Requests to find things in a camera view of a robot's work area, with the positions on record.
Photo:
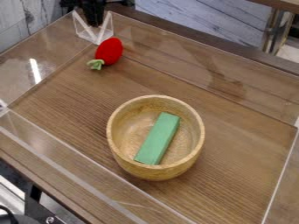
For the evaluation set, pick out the clear acrylic wall panel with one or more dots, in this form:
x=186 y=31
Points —
x=83 y=185

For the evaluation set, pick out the metal table leg background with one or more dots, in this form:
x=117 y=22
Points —
x=277 y=30

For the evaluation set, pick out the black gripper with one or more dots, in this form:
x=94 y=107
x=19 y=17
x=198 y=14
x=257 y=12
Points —
x=93 y=9

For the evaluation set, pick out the black table frame bracket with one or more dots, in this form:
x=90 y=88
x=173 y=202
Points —
x=35 y=210

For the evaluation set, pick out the red plush strawberry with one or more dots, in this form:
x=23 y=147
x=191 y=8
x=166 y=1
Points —
x=109 y=53

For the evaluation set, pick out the green rectangular block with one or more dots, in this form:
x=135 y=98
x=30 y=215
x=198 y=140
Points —
x=158 y=139

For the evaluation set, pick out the wooden bowl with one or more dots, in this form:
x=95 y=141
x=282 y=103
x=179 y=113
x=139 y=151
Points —
x=129 y=126

